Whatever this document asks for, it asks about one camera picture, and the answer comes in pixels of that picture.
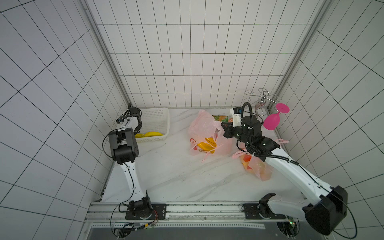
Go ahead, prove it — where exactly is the pink plastic bag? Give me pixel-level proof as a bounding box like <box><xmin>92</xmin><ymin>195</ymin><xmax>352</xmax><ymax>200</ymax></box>
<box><xmin>188</xmin><ymin>110</ymin><xmax>234</xmax><ymax>162</ymax></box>
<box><xmin>232</xmin><ymin>143</ymin><xmax>273</xmax><ymax>181</ymax></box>

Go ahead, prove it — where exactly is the yellow banana bunch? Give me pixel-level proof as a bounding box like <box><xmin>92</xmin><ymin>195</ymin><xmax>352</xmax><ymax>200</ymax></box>
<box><xmin>240</xmin><ymin>155</ymin><xmax>253</xmax><ymax>172</ymax></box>
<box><xmin>197</xmin><ymin>138</ymin><xmax>217</xmax><ymax>154</ymax></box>

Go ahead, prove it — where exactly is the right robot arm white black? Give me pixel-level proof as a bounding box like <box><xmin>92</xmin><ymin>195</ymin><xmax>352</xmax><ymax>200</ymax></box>
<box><xmin>222</xmin><ymin>102</ymin><xmax>351</xmax><ymax>236</ymax></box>

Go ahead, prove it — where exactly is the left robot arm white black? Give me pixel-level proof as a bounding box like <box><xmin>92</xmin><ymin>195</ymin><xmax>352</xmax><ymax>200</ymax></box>
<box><xmin>103</xmin><ymin>104</ymin><xmax>153</xmax><ymax>220</ymax></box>

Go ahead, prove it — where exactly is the green snack packet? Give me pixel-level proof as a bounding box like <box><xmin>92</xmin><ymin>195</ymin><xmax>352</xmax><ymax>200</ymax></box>
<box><xmin>213</xmin><ymin>115</ymin><xmax>229</xmax><ymax>123</ymax></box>

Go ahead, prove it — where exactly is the magenta plastic wine glass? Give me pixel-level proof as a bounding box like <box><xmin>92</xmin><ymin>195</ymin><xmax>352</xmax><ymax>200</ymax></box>
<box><xmin>263</xmin><ymin>103</ymin><xmax>290</xmax><ymax>131</ymax></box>

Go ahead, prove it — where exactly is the white plastic basket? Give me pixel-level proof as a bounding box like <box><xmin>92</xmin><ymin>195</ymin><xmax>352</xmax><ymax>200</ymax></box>
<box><xmin>132</xmin><ymin>108</ymin><xmax>170</xmax><ymax>143</ymax></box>

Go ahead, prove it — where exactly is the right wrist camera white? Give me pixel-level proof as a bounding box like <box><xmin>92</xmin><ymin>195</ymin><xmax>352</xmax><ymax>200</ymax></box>
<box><xmin>230</xmin><ymin>107</ymin><xmax>243</xmax><ymax>127</ymax></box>

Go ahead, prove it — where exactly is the chrome wire glass rack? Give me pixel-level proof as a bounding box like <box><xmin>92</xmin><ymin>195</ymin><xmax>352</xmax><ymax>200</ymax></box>
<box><xmin>243</xmin><ymin>88</ymin><xmax>282</xmax><ymax>117</ymax></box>

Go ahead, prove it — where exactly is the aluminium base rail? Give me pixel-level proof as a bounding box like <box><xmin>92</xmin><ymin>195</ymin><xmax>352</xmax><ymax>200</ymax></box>
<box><xmin>85</xmin><ymin>202</ymin><xmax>303</xmax><ymax>229</ymax></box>

